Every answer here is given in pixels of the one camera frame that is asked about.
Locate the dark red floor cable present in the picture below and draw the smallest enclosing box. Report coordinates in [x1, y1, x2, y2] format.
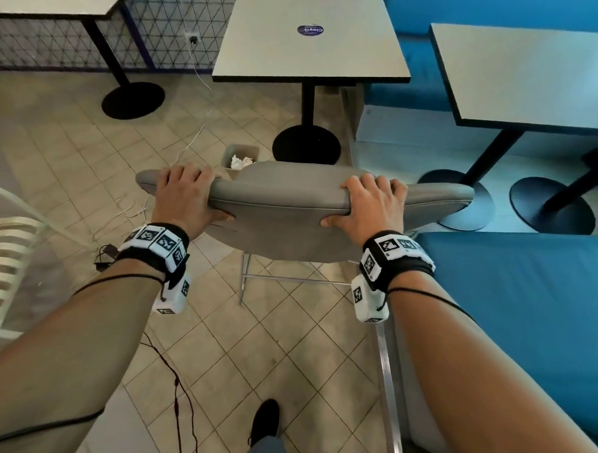
[135, 330, 205, 453]

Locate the thin black cable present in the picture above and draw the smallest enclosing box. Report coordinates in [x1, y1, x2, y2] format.
[0, 268, 166, 453]
[386, 286, 477, 323]

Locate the person's black shoe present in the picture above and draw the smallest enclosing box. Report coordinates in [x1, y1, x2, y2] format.
[247, 398, 282, 450]

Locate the person's right forearm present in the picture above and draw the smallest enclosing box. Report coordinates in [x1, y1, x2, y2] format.
[380, 271, 598, 453]

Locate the metal step edge strip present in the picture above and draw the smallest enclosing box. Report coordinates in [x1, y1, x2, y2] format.
[370, 325, 413, 453]

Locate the small grey waste bin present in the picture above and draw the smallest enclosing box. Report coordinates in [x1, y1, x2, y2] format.
[220, 143, 262, 185]

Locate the person's left forearm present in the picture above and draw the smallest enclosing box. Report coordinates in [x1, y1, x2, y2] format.
[0, 252, 168, 453]

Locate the person's grey trouser leg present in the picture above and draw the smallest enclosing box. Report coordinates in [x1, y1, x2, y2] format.
[242, 432, 292, 453]

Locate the person's right hand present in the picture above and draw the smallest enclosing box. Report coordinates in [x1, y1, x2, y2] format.
[319, 171, 410, 249]

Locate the grey chair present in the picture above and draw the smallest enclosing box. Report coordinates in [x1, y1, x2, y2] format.
[129, 155, 476, 317]

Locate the white slatted plastic chair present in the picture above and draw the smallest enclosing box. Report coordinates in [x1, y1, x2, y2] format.
[0, 182, 92, 345]

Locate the thin white floor cable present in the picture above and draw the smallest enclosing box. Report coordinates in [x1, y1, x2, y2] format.
[113, 37, 219, 226]

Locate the teal upholstered bench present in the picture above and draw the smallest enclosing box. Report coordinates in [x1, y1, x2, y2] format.
[361, 0, 598, 120]
[401, 227, 598, 453]

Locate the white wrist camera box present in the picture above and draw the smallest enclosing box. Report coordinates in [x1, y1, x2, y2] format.
[151, 270, 193, 318]
[348, 274, 392, 325]

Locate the person's left hand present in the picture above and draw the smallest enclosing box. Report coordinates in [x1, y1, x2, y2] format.
[149, 162, 237, 245]

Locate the black power adapter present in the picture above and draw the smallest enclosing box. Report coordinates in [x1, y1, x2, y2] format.
[93, 243, 124, 274]

